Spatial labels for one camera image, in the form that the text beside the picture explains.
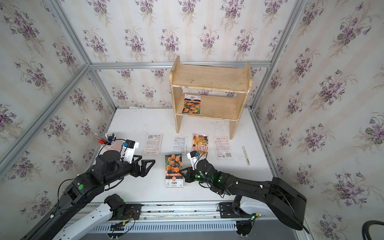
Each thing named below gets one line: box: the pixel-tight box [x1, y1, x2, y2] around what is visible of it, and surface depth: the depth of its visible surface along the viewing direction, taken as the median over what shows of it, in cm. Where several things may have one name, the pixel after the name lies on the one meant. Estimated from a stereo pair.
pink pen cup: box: [96, 134, 124, 157], surface depth 90 cm
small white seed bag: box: [171, 136, 188, 154], surface depth 100 cm
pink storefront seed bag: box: [192, 133, 209, 157], surface depth 101 cm
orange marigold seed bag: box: [164, 153, 184, 188], surface depth 80 cm
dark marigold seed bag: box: [182, 94, 201, 114], surface depth 95 cm
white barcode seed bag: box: [142, 133, 163, 156], surface depth 101 cm
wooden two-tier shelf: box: [169, 56, 253, 140], surface depth 81 cm
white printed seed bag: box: [213, 136, 234, 160], surface depth 98 cm
